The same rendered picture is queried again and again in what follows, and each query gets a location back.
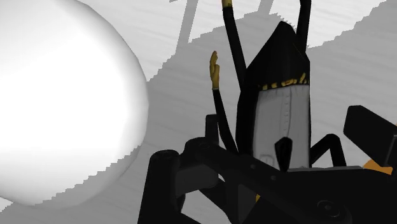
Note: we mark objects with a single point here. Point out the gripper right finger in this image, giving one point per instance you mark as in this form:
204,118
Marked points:
369,130

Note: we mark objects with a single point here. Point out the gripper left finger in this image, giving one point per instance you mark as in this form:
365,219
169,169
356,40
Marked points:
161,186

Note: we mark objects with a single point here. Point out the black white figure yellow hands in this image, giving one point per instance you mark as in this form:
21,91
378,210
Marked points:
280,118

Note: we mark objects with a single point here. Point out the large white round ball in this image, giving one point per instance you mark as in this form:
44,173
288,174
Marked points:
62,102

